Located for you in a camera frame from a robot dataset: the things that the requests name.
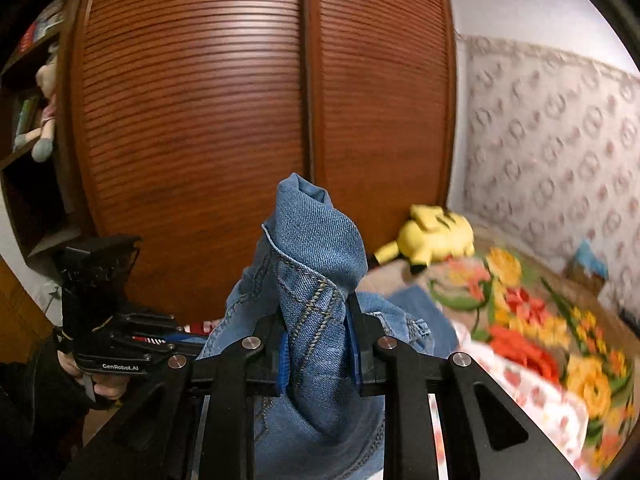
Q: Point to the person's left forearm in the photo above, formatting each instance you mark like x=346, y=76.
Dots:
x=35, y=400

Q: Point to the soft rag doll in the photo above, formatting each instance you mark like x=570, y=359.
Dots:
x=42, y=145

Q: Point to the yellow plush toy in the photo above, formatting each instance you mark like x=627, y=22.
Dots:
x=435, y=240

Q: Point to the blue denim pants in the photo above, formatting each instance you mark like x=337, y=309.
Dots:
x=310, y=240

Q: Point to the brown floral blanket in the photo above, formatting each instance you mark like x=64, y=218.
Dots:
x=550, y=340

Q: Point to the small box with blue top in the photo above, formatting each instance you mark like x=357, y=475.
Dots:
x=587, y=267

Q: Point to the person's left hand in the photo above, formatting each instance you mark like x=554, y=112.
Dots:
x=107, y=390

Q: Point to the circle patterned sheer curtain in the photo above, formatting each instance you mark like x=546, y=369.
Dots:
x=550, y=150

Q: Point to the row of books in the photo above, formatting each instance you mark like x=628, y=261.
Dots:
x=45, y=25

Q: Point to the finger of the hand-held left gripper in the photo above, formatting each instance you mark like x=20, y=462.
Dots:
x=150, y=322

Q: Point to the wooden louvered wardrobe door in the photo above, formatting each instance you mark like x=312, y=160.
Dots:
x=190, y=110
x=380, y=110

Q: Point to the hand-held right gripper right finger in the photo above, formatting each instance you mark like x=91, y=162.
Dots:
x=355, y=355

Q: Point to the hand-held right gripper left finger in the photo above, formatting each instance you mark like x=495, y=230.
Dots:
x=282, y=360

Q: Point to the bed with floral sheet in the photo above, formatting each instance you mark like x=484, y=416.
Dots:
x=530, y=400

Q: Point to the dark wooden bookshelf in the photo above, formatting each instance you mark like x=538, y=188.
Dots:
x=30, y=200

